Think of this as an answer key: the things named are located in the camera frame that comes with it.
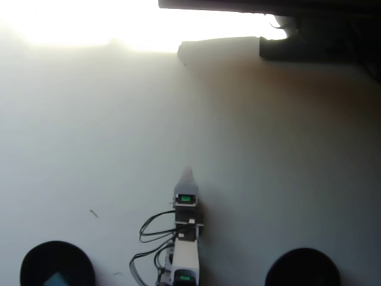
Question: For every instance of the gripper with black motor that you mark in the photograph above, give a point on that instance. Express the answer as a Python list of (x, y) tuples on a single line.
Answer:
[(190, 214)]

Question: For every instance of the blue foam cube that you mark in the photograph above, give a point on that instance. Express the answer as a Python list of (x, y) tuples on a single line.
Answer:
[(56, 280)]

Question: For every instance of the white Koch robot arm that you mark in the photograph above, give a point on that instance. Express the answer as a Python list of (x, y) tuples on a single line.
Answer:
[(186, 256)]

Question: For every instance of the black round bowl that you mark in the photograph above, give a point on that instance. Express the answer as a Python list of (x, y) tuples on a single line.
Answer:
[(35, 265), (302, 268)]

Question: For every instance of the dark rectangular box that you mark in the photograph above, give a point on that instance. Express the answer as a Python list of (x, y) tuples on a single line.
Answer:
[(321, 41)]

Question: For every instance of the small green scrap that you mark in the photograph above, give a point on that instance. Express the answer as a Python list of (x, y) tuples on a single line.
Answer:
[(94, 213)]

